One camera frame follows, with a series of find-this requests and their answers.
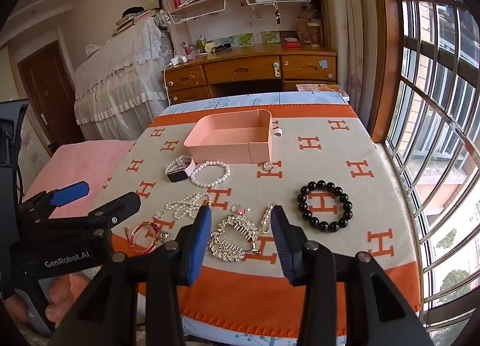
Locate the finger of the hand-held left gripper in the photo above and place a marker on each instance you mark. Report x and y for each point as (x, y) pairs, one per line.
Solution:
(120, 208)
(71, 193)

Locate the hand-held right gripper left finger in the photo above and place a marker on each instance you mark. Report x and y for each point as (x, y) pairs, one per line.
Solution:
(197, 244)

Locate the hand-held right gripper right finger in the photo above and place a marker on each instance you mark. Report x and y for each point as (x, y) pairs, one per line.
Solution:
(283, 246)

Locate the pink translucent bangle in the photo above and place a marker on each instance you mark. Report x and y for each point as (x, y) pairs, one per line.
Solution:
(144, 224)

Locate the pearl pin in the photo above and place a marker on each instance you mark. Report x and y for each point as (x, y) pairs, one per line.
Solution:
(267, 215)

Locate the rhinestone hair comb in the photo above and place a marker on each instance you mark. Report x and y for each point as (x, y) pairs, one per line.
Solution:
(232, 224)

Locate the round pearl brooch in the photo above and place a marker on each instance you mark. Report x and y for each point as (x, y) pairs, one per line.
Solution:
(267, 165)

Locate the pink storage box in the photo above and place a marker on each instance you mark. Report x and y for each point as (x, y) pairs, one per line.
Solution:
(225, 139)

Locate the person's left hand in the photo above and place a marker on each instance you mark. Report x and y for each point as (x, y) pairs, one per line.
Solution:
(62, 301)

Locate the pink cloth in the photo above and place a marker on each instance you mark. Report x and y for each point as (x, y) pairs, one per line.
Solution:
(75, 165)

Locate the orange letter print blanket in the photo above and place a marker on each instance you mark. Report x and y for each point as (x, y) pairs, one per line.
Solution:
(375, 196)

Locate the brown wooden door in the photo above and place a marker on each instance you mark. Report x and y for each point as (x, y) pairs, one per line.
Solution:
(45, 90)

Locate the white lace covered furniture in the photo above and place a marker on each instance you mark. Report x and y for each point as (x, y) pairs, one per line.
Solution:
(120, 75)

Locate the white charger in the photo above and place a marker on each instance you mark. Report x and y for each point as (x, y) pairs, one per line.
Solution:
(180, 60)

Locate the magazine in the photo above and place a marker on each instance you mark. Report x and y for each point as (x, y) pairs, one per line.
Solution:
(322, 89)

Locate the green and white hook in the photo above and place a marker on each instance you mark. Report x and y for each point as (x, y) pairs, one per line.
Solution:
(276, 69)

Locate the wooden desk with drawers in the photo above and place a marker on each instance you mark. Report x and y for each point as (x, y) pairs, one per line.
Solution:
(240, 68)

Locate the stack of books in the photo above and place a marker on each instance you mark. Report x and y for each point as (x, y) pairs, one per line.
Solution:
(131, 19)

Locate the black flashlight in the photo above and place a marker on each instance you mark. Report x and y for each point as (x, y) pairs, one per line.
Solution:
(222, 46)

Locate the red box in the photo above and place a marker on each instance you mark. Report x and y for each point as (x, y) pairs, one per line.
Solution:
(292, 45)

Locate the metal window grille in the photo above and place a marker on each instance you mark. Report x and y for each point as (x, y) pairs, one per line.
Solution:
(435, 105)

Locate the glass jar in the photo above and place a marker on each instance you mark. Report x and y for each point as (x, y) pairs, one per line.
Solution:
(315, 32)

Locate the light floral curtain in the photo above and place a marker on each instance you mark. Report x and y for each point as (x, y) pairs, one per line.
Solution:
(352, 30)

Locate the hanging keys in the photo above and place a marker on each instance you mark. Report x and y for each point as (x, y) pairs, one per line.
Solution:
(277, 16)

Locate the wooden window frame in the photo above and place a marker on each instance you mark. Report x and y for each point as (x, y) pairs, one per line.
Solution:
(377, 49)

